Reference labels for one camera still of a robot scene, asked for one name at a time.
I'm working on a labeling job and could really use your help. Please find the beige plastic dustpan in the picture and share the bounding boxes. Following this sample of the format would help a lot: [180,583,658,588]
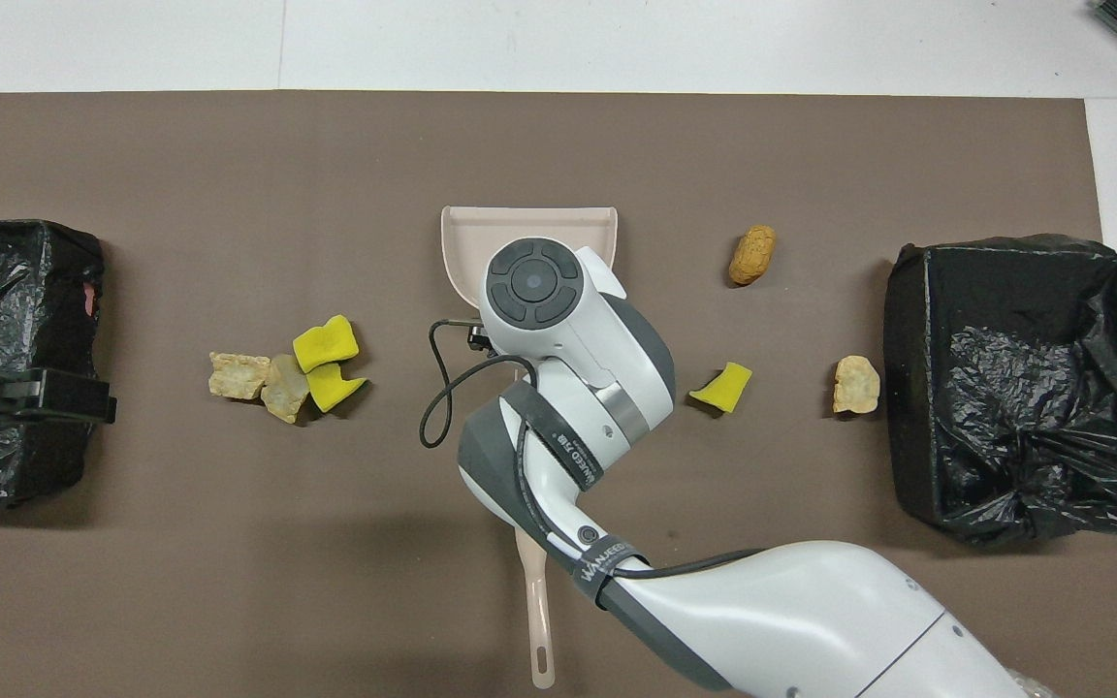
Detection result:
[440,205,619,316]

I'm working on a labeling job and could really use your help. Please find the yellow sponge piece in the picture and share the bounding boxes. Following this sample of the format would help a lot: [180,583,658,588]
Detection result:
[306,362,368,413]
[689,362,753,415]
[293,315,360,374]

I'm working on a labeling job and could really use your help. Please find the beige striped bread piece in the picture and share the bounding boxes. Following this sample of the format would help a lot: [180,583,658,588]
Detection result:
[208,352,271,401]

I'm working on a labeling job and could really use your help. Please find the beige brush black bristles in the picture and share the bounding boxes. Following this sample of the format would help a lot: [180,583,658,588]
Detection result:
[516,526,557,690]

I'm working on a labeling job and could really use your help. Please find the black bag lined bin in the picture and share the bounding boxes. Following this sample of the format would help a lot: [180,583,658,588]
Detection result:
[0,220,106,512]
[883,233,1117,549]

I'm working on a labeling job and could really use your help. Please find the brown table mat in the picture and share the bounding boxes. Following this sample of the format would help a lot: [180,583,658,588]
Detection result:
[0,92,1117,698]

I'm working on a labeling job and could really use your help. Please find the brown peanut shaped bread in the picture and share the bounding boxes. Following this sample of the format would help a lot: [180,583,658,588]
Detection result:
[728,225,778,286]

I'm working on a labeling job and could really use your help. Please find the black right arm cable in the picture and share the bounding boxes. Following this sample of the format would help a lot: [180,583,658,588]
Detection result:
[420,320,773,592]

